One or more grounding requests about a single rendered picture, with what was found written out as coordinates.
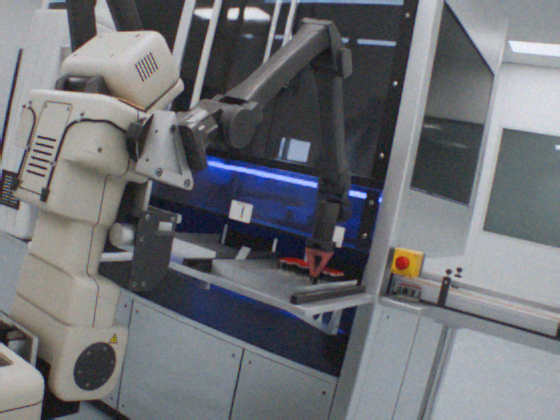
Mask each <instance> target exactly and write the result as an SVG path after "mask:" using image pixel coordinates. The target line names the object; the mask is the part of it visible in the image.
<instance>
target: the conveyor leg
mask: <svg viewBox="0 0 560 420"><path fill-rule="evenodd" d="M436 322H437V323H440V324H443V326H442V330H441V335H440V338H439V339H438V344H437V348H436V352H435V357H434V361H433V364H432V365H431V369H430V373H429V378H428V382H427V386H426V389H425V390H424V394H423V399H422V403H421V406H420V411H419V414H418V415H417V418H416V420H432V419H433V418H434V416H435V412H436V407H437V404H438V400H439V395H440V394H441V391H442V388H443V383H444V379H445V375H446V370H447V369H448V366H449V363H450V358H451V354H452V349H453V345H454V342H455V341H456V336H457V332H458V329H461V330H462V329H464V328H465V327H462V326H459V325H457V326H455V325H452V324H450V323H447V322H444V321H441V320H438V319H437V320H434V323H436Z"/></svg>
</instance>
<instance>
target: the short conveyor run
mask: <svg viewBox="0 0 560 420"><path fill-rule="evenodd" d="M456 271H457V274H454V277H453V276H449V275H450V274H452V271H451V269H446V274H447V275H446V274H442V273H439V272H435V271H431V270H428V269H427V270H424V269H422V272H421V275H420V277H421V278H425V279H428V280H432V281H439V282H442V284H440V283H437V282H436V283H433V282H430V281H426V280H423V279H419V278H410V277H407V276H405V277H395V279H394V283H393V287H392V292H391V295H396V292H397V288H398V284H399V283H401V282H403V283H407V284H410V285H414V286H417V287H421V288H422V289H421V291H420V292H421V294H420V299H419V302H422V303H424V304H427V305H431V310H430V312H428V313H425V314H422V315H423V316H426V317H429V318H432V319H434V320H437V319H438V320H441V321H444V322H447V323H450V324H452V325H455V326H457V325H459V326H462V327H465V328H467V329H470V330H473V331H479V332H482V333H485V334H487V335H490V336H492V335H493V336H496V337H499V338H502V339H505V340H510V341H513V342H515V343H519V344H521V345H522V344H524V345H527V346H529V347H532V348H535V349H537V348H538V349H541V350H543V351H546V352H549V353H554V354H557V355H560V316H559V315H556V314H549V313H547V312H543V311H541V310H537V309H531V308H528V307H525V306H521V305H519V304H512V303H509V302H506V301H503V300H499V299H496V298H490V297H486V296H484V295H480V294H477V293H473V292H470V291H468V292H467V291H463V290H460V289H459V288H462V289H465V290H468V289H469V290H473V291H475V292H479V293H482V294H485V295H489V296H492V297H493V296H495V297H498V298H502V299H504V300H508V301H512V302H514V303H515V302H518V303H520V304H524V305H528V306H530V307H534V308H535V307H536V308H540V309H543V310H546V311H549V312H552V313H555V312H556V313H558V314H560V305H559V304H556V303H553V302H550V301H546V300H544V299H543V300H540V299H537V298H533V297H531V296H527V295H523V294H517V293H514V292H511V291H507V290H504V289H500V288H498V287H497V288H494V287H490V286H488V285H484V284H480V283H477V282H474V281H470V280H468V281H466V280H464V279H462V276H461V275H460V273H461V272H463V269H462V268H460V267H457V268H456ZM450 285H452V286H451V287H450Z"/></svg>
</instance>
